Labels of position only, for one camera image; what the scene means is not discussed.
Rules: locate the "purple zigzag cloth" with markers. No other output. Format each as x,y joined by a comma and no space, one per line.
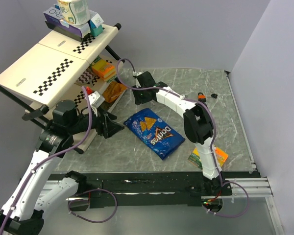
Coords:
86,77

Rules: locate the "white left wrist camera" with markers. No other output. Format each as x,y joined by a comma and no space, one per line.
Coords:
96,99

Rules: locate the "orange sponge pack on shelf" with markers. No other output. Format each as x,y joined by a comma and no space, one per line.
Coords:
104,70

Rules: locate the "purple tissue box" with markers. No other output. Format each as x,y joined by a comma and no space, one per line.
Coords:
54,17

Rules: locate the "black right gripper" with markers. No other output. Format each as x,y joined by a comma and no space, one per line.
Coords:
138,99

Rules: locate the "orange snack bag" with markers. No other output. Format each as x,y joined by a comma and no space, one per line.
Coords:
113,91

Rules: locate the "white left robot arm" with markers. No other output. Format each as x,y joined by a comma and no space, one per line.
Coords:
26,210

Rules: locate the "yellow sponge pack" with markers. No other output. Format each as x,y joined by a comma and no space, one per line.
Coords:
221,156
195,159

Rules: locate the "beige checkered shelf rack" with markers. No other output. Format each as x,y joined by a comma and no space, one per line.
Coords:
48,72

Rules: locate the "blue Doritos chip bag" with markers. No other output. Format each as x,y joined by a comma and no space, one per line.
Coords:
154,132

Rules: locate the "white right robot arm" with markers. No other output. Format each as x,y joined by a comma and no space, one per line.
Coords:
199,125

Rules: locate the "left yellow sponge pack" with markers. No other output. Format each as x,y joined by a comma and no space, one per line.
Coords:
195,159

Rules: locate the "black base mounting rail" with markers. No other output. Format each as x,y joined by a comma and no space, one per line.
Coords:
152,188

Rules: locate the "right yellow sponge pack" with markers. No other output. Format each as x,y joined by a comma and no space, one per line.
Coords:
221,156

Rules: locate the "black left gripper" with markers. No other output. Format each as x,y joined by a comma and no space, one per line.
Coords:
104,129

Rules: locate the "teal small box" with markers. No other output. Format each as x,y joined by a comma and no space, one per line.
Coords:
95,24

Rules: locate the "orange padlock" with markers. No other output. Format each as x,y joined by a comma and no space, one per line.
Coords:
201,97

